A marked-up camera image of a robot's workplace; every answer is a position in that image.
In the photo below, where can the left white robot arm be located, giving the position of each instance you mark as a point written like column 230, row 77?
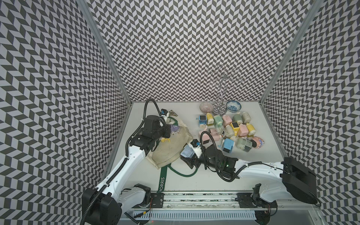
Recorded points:
column 121, row 174

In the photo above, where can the purple grey pencil sharpener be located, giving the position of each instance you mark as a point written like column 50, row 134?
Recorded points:
column 174, row 129

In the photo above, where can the clear glass mug tree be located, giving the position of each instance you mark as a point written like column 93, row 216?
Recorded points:
column 221, row 79

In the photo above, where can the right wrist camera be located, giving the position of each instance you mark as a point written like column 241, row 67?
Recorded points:
column 196, row 147

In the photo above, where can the grey blue pencil sharpener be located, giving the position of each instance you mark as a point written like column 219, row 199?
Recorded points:
column 187, row 152

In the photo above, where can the beige round pencil sharpener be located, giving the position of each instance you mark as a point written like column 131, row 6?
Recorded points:
column 229, row 132

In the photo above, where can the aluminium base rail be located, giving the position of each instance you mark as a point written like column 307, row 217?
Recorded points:
column 194, row 206

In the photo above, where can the pink round patterned sharpener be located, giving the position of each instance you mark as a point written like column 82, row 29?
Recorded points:
column 257, row 142

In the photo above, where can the blue white ceramic bowl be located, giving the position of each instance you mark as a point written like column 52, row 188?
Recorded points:
column 233, row 106

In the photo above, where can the grey green clear sharpener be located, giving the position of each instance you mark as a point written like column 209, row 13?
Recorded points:
column 244, row 144

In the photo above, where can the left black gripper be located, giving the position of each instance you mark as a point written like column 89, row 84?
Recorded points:
column 167, row 128

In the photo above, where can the cream tote bag green handles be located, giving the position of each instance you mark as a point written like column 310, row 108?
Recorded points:
column 167, row 152

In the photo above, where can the cream pencil sharpener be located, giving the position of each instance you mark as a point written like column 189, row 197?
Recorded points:
column 246, row 117

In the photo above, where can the pink pencil sharpener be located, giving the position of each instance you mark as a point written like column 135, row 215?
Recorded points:
column 243, row 130
column 227, row 120
column 205, row 137
column 215, row 134

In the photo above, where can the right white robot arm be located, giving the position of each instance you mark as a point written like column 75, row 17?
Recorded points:
column 288, row 179

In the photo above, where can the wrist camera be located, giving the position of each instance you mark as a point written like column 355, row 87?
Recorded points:
column 196, row 147
column 157, row 119

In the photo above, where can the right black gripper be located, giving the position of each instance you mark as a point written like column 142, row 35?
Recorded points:
column 205, row 148

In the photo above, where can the yellow black-top pencil sharpener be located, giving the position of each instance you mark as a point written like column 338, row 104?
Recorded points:
column 235, row 126

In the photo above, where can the pink ceramic bowl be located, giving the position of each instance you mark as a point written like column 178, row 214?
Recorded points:
column 206, row 107

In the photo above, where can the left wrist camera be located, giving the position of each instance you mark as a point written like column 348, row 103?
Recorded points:
column 157, row 119

